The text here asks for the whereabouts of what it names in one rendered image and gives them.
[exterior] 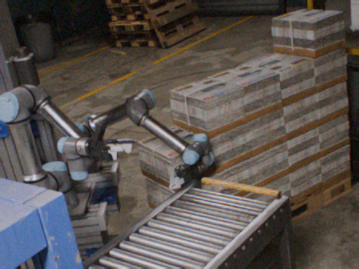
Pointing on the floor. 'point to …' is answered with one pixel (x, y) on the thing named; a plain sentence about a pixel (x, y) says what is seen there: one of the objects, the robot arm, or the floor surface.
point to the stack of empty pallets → (134, 23)
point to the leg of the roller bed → (286, 247)
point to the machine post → (54, 230)
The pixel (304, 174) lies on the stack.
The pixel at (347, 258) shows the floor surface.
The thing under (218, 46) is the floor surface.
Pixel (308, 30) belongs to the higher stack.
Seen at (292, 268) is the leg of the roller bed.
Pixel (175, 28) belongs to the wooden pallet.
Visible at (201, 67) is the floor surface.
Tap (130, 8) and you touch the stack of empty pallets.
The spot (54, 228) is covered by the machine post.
